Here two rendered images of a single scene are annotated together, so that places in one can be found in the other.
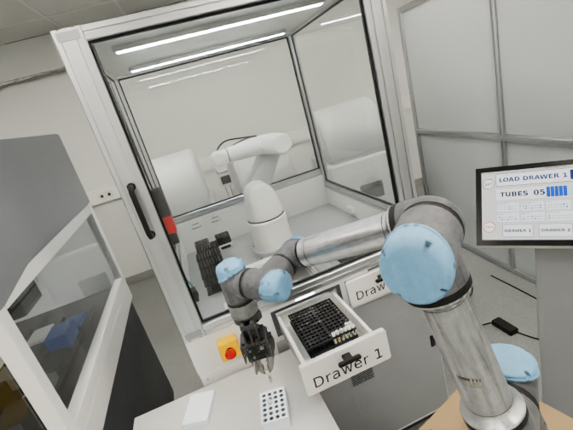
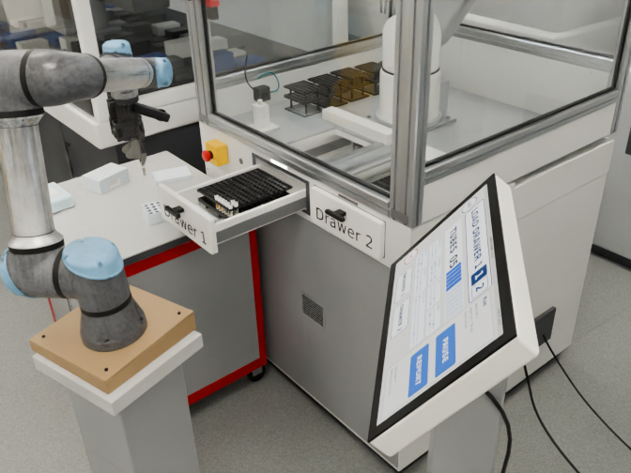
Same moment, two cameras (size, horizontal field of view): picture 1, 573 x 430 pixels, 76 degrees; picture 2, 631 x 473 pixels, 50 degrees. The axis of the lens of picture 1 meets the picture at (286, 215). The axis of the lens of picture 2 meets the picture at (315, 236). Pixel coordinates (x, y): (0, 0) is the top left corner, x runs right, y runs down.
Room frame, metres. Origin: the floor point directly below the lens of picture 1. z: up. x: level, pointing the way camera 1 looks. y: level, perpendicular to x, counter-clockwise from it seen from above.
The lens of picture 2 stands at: (0.51, -1.71, 1.78)
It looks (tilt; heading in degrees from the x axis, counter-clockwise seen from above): 31 degrees down; 64
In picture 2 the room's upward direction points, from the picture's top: 2 degrees counter-clockwise
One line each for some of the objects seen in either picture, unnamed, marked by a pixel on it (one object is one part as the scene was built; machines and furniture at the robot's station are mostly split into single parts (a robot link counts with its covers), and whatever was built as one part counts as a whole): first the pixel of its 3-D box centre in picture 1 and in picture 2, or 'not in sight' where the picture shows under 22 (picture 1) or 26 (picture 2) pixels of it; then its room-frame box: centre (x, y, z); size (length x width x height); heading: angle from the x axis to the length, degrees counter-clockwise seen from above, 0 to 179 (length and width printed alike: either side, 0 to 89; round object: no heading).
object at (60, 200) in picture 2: not in sight; (51, 197); (0.60, 0.47, 0.78); 0.15 x 0.10 x 0.04; 105
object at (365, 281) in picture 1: (379, 281); (346, 221); (1.30, -0.29, 0.87); 0.29 x 0.02 x 0.11; 102
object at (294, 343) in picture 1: (321, 328); (248, 197); (1.12, -0.01, 0.86); 0.40 x 0.26 x 0.06; 12
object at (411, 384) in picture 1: (307, 337); (394, 263); (1.71, 0.07, 0.40); 1.03 x 0.95 x 0.80; 102
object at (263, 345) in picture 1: (252, 334); (126, 117); (0.84, 0.17, 1.11); 0.09 x 0.08 x 0.12; 2
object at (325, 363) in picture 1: (346, 361); (186, 217); (0.92, -0.05, 0.87); 0.29 x 0.02 x 0.11; 102
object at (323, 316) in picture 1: (321, 328); (245, 197); (1.11, -0.01, 0.87); 0.22 x 0.18 x 0.06; 12
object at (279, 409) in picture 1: (274, 409); (163, 209); (0.91, 0.20, 0.78); 0.12 x 0.08 x 0.04; 1
